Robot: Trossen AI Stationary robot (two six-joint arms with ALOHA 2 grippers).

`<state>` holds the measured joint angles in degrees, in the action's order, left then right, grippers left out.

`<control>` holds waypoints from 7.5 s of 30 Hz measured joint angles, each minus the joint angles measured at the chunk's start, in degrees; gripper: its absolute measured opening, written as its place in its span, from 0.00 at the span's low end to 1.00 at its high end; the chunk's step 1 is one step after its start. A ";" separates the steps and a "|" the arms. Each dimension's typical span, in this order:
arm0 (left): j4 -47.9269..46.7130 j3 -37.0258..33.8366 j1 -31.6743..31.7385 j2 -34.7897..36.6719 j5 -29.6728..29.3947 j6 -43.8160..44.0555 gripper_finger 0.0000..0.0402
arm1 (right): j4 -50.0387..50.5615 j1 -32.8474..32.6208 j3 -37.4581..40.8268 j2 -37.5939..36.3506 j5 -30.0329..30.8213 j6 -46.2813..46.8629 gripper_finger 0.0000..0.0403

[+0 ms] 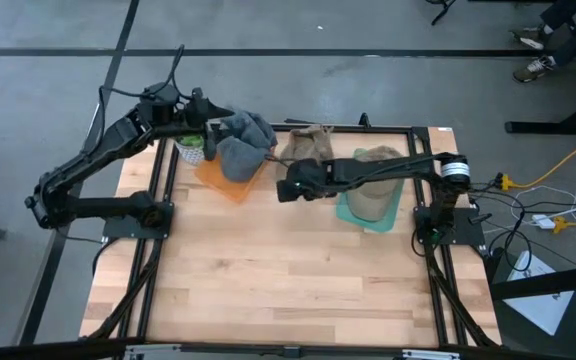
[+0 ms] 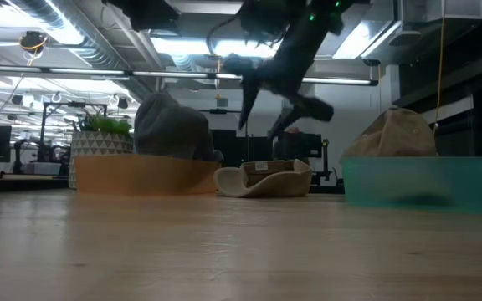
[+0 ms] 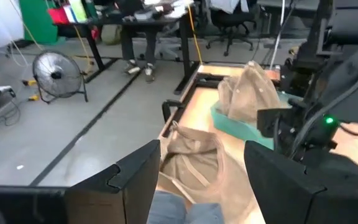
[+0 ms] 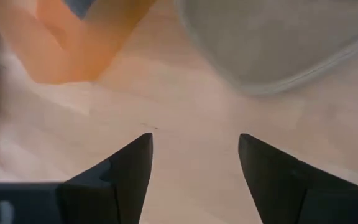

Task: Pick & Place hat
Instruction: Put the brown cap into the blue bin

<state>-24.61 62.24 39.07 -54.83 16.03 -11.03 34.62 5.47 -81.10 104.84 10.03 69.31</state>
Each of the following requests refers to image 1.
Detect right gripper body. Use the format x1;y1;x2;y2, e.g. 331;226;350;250
276;158;334;204

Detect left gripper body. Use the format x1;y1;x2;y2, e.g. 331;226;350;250
185;87;218;161

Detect potted plant in patterned pot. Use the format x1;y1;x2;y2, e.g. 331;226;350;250
173;133;207;167

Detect green translucent plastic bin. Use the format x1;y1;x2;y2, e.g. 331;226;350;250
335;147;405;235

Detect black rig crossbeam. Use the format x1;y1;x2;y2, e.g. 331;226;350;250
0;338;576;360

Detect black chair base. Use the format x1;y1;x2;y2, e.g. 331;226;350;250
425;0;462;26

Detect white power adapter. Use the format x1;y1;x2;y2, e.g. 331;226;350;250
531;213;557;230

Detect black desk beam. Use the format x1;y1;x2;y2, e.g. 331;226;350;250
490;262;576;360

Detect white box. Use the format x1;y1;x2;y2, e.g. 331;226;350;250
503;249;576;337

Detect person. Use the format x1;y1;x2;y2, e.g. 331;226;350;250
510;0;576;84

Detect black aluminium table frame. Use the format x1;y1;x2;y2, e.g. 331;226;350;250
80;119;502;351

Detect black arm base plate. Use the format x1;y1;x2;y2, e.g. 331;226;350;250
414;205;485;246
101;202;175;240

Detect yellow cable plug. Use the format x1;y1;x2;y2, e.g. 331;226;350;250
496;172;517;194

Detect silver frame bracket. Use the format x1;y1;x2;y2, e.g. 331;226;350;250
401;348;462;360
125;343;182;359

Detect black desk leg frame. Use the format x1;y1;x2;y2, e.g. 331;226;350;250
505;0;576;136

